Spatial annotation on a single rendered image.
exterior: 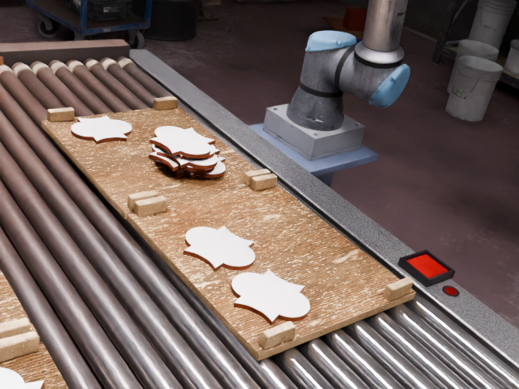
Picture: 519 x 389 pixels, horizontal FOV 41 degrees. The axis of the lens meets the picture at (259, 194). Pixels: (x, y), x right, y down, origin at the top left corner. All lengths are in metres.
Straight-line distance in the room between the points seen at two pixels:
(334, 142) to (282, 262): 0.63
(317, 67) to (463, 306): 0.73
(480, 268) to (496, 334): 2.02
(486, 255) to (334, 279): 2.21
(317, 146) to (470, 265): 1.66
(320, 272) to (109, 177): 0.47
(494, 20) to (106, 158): 4.70
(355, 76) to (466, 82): 3.21
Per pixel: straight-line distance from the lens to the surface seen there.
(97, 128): 1.60
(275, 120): 1.84
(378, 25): 1.63
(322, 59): 1.74
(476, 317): 1.30
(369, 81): 1.68
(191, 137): 1.47
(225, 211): 1.36
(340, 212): 1.48
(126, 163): 1.48
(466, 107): 4.92
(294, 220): 1.37
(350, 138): 1.85
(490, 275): 3.27
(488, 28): 5.90
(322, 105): 1.77
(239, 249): 1.23
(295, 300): 1.15
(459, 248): 3.38
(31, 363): 1.01
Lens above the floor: 1.63
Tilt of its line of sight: 29 degrees down
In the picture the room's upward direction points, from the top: 11 degrees clockwise
